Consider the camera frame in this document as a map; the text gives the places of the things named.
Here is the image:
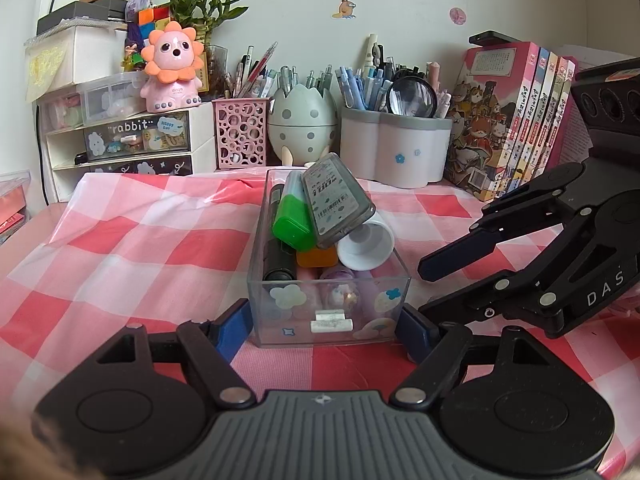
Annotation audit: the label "bunch of grey-green pens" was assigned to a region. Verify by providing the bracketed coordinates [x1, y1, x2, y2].
[277, 65, 335, 93]

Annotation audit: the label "black marker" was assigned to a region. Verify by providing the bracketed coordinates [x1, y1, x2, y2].
[262, 183, 296, 282]

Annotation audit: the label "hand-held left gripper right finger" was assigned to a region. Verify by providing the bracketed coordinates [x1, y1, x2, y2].
[390, 304, 548, 408]

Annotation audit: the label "green bamboo plant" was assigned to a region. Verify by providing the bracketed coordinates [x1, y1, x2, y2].
[167, 0, 248, 46]

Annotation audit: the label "dark grey box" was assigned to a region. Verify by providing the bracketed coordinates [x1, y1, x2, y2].
[37, 1, 128, 33]

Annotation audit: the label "small colourful figurine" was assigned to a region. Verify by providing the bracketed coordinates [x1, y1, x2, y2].
[121, 27, 148, 73]

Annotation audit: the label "clear plastic organizer box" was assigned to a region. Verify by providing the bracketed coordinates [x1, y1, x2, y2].
[247, 167, 412, 349]

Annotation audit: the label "orange highlighter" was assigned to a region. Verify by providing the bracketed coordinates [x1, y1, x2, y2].
[295, 247, 338, 268]

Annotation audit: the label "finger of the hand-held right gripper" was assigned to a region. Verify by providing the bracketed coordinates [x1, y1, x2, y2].
[416, 209, 599, 338]
[417, 161, 590, 283]

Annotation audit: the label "black power cable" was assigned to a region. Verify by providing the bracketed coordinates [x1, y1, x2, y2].
[37, 105, 51, 206]

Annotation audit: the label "green highlighter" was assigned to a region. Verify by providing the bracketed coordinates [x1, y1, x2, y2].
[272, 170, 317, 251]

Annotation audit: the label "purple pen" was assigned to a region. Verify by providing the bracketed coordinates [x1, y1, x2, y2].
[320, 266, 361, 311]

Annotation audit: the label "pink comic book box set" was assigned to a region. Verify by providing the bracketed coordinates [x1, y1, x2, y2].
[442, 42, 593, 203]

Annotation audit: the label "bunch of blue pens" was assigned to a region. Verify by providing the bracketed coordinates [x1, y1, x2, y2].
[336, 34, 453, 120]

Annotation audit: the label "yellow printed clear bag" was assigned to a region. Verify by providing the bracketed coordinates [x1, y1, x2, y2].
[24, 42, 71, 106]

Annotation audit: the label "clear stacked storage drawers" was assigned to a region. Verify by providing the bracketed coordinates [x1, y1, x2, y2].
[37, 71, 148, 131]

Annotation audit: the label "bunch of assorted pens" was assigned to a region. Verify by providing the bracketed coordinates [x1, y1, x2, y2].
[222, 42, 278, 101]

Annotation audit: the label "black flat device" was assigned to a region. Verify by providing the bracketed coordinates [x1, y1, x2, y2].
[469, 31, 516, 47]

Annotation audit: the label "colourful puzzle cube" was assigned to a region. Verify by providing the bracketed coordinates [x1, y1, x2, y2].
[132, 5, 173, 36]

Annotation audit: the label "egg-shaped pen holder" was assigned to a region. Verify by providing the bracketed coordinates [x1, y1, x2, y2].
[267, 84, 338, 168]

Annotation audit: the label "red checkered tablecloth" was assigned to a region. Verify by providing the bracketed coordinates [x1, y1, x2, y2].
[0, 167, 640, 471]

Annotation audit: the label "pink perforated pen holder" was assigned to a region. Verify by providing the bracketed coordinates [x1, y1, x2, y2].
[212, 97, 271, 171]

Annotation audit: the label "black magnifying glass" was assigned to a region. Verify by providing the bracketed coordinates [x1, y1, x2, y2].
[389, 77, 438, 117]

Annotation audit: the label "pink lion figure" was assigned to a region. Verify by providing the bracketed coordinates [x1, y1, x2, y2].
[139, 21, 206, 113]

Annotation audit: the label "grey lead case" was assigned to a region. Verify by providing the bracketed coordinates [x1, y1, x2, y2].
[301, 152, 377, 250]

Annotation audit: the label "clear box with pink contents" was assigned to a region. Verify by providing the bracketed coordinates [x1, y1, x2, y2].
[0, 170, 33, 246]

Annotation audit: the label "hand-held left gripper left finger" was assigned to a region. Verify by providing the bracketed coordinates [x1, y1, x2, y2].
[95, 298, 257, 408]

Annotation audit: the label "glass vase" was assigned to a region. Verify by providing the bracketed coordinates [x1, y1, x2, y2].
[202, 45, 229, 101]

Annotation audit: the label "white flower-shaped pen holder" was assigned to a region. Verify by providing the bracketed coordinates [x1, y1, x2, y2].
[340, 106, 453, 190]

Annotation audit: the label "white drawer organizer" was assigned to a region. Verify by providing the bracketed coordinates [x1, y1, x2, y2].
[42, 102, 218, 201]

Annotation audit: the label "white storage box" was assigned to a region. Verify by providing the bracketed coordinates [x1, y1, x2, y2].
[22, 25, 133, 106]

